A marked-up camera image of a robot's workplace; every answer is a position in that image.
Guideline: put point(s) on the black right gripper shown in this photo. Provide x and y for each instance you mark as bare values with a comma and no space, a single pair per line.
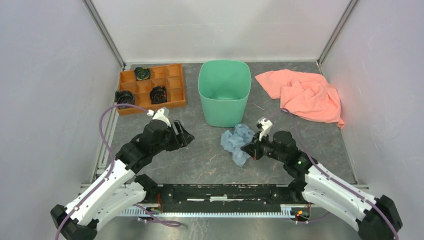
253,149

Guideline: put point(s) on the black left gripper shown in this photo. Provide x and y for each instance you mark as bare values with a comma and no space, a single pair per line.
186,138

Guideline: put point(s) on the light blue plastic trash bag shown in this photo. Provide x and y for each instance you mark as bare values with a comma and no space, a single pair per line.
233,140

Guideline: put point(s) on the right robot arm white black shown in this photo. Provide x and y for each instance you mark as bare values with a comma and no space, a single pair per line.
374,218

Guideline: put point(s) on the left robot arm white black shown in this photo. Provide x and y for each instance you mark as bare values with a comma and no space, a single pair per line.
85,216

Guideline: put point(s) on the green plastic trash bin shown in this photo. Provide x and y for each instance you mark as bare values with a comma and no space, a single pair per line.
224,87

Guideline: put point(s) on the black coil in tray centre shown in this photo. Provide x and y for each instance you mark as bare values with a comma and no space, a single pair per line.
158,95

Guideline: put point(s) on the orange compartment tray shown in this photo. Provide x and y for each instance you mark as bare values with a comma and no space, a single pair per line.
171,76

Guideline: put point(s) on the black coil at tray corner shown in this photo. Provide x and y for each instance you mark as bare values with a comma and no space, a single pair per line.
124,97

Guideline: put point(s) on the black coil with yellow-green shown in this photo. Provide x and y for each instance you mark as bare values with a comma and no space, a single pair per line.
142,73

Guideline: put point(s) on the pink cloth towel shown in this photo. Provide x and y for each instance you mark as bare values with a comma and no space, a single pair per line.
306,95

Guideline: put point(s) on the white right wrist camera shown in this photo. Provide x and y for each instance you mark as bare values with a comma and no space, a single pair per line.
265,125

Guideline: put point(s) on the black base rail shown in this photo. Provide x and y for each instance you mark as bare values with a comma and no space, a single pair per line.
228,200

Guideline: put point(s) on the left aluminium corner post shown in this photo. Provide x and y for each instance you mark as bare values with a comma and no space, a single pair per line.
92,10

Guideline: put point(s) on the aluminium corner post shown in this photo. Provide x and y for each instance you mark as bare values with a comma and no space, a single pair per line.
349,9
92,10

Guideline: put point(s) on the right aluminium corner post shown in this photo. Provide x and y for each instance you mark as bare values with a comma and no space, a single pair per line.
349,9

